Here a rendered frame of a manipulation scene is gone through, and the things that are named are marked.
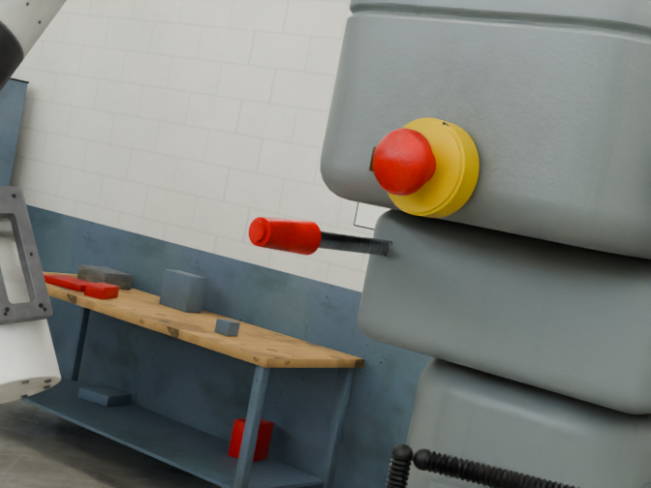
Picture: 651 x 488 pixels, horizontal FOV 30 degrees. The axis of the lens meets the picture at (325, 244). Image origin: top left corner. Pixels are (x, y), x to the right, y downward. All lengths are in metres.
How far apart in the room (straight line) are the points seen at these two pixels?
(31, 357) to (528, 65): 0.35
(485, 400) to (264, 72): 6.12
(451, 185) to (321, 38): 6.01
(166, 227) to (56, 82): 1.48
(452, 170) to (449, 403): 0.23
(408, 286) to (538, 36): 0.23
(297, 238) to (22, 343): 0.19
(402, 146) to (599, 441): 0.26
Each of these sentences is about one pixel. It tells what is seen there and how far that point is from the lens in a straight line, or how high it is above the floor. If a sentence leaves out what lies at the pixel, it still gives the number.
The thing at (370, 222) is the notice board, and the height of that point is 1.57.
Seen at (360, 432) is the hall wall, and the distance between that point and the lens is 6.32.
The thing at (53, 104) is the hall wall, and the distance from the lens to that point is 8.30.
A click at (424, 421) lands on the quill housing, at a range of 0.92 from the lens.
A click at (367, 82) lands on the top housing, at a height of 1.81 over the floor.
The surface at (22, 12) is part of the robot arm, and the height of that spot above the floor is 1.83.
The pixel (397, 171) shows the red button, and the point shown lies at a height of 1.75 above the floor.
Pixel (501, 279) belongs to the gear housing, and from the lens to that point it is 0.84.
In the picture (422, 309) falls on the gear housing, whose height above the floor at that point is 1.66.
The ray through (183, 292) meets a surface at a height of 0.98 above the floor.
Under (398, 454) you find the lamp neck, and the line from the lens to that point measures 0.77.
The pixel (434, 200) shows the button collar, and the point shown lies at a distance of 0.73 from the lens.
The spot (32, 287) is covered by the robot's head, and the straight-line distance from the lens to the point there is 0.76.
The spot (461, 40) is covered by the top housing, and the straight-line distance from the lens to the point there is 0.76.
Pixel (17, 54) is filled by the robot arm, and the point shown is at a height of 1.79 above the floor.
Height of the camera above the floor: 1.74
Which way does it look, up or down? 3 degrees down
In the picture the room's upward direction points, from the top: 11 degrees clockwise
